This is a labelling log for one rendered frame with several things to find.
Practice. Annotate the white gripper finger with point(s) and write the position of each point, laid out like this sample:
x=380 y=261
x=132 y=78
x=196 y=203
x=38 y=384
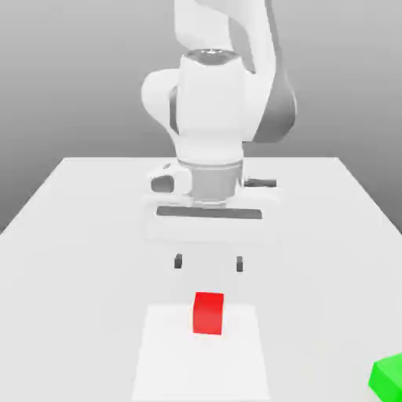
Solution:
x=239 y=263
x=177 y=261

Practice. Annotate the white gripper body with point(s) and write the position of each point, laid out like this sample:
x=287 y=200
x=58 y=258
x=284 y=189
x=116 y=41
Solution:
x=209 y=227

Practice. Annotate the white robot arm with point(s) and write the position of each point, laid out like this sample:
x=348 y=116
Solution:
x=209 y=103

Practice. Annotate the small red cube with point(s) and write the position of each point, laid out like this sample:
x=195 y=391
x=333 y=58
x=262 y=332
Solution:
x=208 y=314

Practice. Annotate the small green cube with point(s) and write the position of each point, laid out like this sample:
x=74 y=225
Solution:
x=388 y=378

